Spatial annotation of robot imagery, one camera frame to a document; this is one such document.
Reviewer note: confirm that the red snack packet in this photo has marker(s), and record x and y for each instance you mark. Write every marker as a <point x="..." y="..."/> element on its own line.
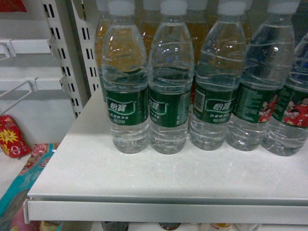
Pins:
<point x="11" y="140"/>

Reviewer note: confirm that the barcode third-shelf water bottle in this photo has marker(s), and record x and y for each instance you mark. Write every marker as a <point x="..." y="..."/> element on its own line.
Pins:
<point x="218" y="74"/>

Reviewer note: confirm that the back-left amber tea bottle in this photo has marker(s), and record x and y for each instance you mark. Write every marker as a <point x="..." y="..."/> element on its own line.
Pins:
<point x="101" y="30"/>

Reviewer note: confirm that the white wire hook rack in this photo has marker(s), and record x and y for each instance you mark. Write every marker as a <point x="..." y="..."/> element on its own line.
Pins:
<point x="28" y="66"/>

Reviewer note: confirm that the teal sweet potato noodle bag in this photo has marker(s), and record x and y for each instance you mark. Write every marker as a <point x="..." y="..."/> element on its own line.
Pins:
<point x="12" y="203"/>

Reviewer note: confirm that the white slotted shelf upright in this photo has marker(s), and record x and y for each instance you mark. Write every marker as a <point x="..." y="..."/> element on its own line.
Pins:
<point x="74" y="47"/>

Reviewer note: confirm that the back amber tea bottle middle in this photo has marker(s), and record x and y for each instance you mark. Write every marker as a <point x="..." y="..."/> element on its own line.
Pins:
<point x="148" y="19"/>

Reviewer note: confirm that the athlete third-shelf water bottle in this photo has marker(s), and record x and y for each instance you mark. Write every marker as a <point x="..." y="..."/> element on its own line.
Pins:
<point x="266" y="67"/>

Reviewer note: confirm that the leftmost third-shelf water bottle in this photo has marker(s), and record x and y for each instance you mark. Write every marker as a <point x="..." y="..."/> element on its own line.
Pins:
<point x="124" y="79"/>

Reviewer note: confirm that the rightmost athlete water bottle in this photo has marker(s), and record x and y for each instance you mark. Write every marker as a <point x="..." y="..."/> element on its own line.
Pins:
<point x="287" y="131"/>

